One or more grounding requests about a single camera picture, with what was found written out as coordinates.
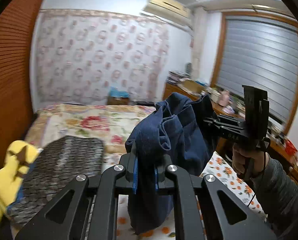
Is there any navy blue shirt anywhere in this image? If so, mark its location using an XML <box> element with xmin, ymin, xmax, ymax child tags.
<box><xmin>125</xmin><ymin>93</ymin><xmax>218</xmax><ymax>235</ymax></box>

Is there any right forearm grey sleeve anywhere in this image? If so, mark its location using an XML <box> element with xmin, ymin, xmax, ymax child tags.
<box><xmin>252</xmin><ymin>158</ymin><xmax>298</xmax><ymax>239</ymax></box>

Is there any grey window blind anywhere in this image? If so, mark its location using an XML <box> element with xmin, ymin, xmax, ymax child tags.
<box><xmin>216</xmin><ymin>15</ymin><xmax>298</xmax><ymax>122</ymax></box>

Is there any brown wooden wardrobe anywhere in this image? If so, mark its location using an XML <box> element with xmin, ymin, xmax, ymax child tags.
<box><xmin>0</xmin><ymin>0</ymin><xmax>43</xmax><ymax>169</ymax></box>

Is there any cream curtain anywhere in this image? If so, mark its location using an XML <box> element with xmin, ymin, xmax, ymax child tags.
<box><xmin>191</xmin><ymin>6</ymin><xmax>208</xmax><ymax>80</ymax></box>

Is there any wall air conditioner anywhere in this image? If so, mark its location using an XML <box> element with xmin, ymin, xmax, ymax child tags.
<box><xmin>143</xmin><ymin>0</ymin><xmax>191</xmax><ymax>26</ymax></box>

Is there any yellow plush toy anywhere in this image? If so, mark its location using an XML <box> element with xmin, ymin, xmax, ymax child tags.
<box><xmin>0</xmin><ymin>140</ymin><xmax>42</xmax><ymax>221</ymax></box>

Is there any floral quilt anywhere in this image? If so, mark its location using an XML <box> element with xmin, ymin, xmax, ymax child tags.
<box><xmin>24</xmin><ymin>103</ymin><xmax>157</xmax><ymax>156</ymax></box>

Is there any pink bottle on sideboard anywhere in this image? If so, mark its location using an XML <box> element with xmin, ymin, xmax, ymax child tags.
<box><xmin>218</xmin><ymin>89</ymin><xmax>230</xmax><ymax>107</ymax></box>

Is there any blue box at headboard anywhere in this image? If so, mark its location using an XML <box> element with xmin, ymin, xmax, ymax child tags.
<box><xmin>109</xmin><ymin>87</ymin><xmax>129</xmax><ymax>99</ymax></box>

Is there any person's right hand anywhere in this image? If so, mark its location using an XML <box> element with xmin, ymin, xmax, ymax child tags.
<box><xmin>232</xmin><ymin>144</ymin><xmax>269</xmax><ymax>180</ymax></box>

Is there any floral wall cloth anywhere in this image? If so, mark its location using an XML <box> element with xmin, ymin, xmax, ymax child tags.
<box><xmin>35</xmin><ymin>9</ymin><xmax>169</xmax><ymax>105</ymax></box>

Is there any grey patterned pillow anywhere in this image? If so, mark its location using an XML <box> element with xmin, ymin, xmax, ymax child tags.
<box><xmin>7</xmin><ymin>135</ymin><xmax>105</xmax><ymax>229</ymax></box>

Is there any orange print bed sheet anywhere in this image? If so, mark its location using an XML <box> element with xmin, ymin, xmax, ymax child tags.
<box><xmin>116</xmin><ymin>152</ymin><xmax>267</xmax><ymax>239</ymax></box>

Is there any wooden sideboard cabinet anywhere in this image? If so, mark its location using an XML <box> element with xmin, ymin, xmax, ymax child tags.
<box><xmin>162</xmin><ymin>81</ymin><xmax>298</xmax><ymax>185</ymax></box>

